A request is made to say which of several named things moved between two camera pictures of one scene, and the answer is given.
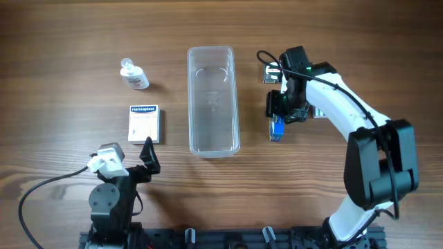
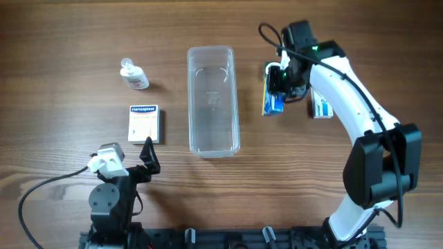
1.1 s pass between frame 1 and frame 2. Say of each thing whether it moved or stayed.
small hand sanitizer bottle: stayed
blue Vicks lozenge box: moved
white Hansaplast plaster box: stayed
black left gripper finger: stayed
